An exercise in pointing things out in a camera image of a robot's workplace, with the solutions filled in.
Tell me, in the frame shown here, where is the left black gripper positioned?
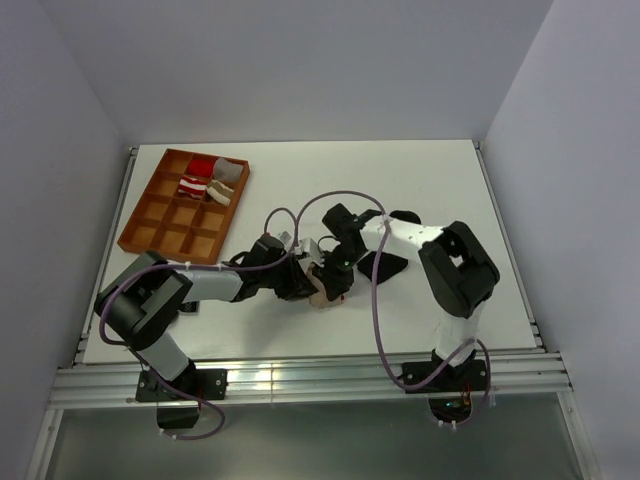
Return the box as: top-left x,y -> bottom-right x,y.
259,253 -> 317,301

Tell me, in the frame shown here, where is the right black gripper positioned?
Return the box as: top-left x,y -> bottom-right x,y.
313,244 -> 365,301

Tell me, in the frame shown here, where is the beige red sock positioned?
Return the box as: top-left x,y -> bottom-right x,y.
306,262 -> 345,309

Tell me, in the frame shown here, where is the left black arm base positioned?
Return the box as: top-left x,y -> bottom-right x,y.
135,366 -> 228,433

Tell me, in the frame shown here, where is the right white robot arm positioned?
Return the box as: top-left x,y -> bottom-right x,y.
314,203 -> 500,390

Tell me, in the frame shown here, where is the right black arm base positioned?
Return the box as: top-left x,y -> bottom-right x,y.
407,359 -> 491,428

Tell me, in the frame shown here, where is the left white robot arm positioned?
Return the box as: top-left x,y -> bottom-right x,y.
94,234 -> 318,399

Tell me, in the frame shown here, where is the red white striped sock roll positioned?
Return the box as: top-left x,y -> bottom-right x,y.
177,176 -> 207,199

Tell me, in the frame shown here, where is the beige white rolled sock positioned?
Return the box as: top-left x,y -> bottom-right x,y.
205,179 -> 234,206

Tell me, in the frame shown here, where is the orange compartment tray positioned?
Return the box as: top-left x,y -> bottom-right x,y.
118,148 -> 250,264

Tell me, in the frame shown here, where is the grey rolled sock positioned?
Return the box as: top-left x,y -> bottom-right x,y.
213,157 -> 244,183

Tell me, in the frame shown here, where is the red rolled sock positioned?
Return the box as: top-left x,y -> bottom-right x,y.
185,154 -> 218,178

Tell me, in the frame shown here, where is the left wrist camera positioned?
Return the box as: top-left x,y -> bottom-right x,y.
277,231 -> 292,247

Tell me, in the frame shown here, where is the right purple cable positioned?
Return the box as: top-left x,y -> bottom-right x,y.
294,189 -> 494,426

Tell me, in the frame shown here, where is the purple cable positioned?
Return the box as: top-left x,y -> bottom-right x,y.
99,207 -> 301,441
294,189 -> 494,426

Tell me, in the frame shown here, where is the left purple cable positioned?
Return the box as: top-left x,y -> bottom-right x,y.
99,207 -> 301,441

